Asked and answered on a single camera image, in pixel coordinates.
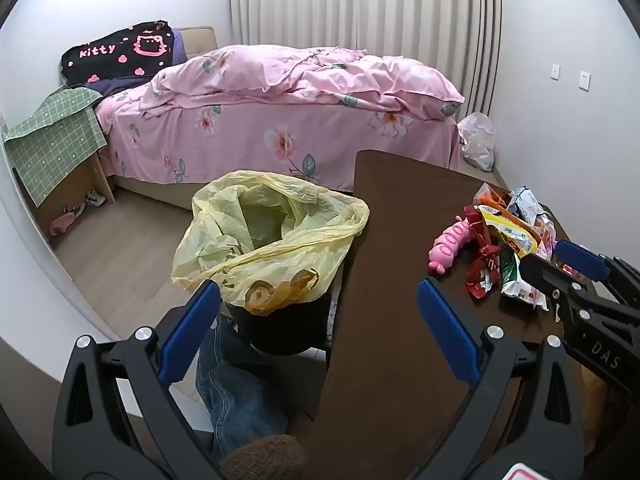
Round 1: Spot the beige headboard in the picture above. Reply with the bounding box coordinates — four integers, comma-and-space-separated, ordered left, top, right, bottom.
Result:
177, 26, 217, 62

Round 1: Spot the pink slipper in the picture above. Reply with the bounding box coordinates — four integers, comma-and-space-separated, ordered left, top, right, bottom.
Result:
50, 210, 77, 237

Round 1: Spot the dark brown table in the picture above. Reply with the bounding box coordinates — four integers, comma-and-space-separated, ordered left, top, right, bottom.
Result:
310, 149, 603, 480

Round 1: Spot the person's leg in jeans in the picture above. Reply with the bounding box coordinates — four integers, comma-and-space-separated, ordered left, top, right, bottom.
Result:
195, 316, 292, 461

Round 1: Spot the yellow plastic bin bag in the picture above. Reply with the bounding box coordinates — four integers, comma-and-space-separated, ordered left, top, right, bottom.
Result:
171, 171, 371, 317

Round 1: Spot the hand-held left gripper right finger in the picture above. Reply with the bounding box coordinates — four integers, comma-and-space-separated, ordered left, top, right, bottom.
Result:
416, 279, 587, 480

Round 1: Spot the red snack wrapper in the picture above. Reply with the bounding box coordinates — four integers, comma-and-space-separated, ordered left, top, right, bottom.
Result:
462, 205, 506, 301

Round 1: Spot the beige pleated curtain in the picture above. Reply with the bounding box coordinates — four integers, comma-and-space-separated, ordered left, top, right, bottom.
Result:
227, 0, 503, 117

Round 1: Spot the white and blue snack packet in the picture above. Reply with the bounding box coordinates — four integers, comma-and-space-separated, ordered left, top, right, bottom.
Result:
507, 186, 549, 226

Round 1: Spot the pink floral duvet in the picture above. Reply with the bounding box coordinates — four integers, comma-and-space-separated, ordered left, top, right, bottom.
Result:
137, 44, 466, 122

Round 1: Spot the bed with pink floral sheet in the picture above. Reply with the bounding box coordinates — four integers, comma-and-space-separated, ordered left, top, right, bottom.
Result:
95, 82, 466, 211

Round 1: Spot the orange snack packet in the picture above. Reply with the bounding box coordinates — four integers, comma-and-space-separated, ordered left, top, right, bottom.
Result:
472, 183, 511, 209

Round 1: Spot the black Hello Kitty pillow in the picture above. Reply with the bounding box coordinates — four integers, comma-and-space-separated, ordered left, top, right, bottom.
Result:
61, 20, 176, 87

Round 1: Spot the black trash bin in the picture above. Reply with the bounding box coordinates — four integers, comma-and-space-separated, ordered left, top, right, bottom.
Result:
222, 285, 335, 357

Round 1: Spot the yellow snack packet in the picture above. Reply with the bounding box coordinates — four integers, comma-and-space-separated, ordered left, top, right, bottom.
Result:
477, 205, 540, 257

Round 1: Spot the brown fuzzy slipper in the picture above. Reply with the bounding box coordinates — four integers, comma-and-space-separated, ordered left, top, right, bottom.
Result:
220, 449, 307, 480

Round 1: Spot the green and white snack packet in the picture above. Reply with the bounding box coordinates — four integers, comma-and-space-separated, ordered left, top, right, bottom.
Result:
500, 247, 551, 312

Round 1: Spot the wooden side table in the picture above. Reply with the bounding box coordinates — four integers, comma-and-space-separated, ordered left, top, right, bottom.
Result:
34, 152, 117, 252

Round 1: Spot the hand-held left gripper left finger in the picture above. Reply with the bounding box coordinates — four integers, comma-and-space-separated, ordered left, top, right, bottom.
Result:
52, 280, 226, 480

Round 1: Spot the pink and white snack packet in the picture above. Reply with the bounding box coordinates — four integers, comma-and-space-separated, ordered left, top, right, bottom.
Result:
534, 214, 558, 262

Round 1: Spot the pink caterpillar toy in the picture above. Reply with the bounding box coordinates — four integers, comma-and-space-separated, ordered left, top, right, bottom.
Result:
428, 212, 473, 276

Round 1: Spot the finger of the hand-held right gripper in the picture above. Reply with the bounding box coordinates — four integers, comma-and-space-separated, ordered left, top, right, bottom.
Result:
519, 254, 601, 323
554, 239, 640, 306

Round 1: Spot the white plastic bag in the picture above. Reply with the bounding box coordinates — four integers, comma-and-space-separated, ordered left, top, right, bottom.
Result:
456, 112, 497, 172

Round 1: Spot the green checkered cloth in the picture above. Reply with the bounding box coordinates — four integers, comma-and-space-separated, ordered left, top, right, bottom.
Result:
2, 85, 109, 207

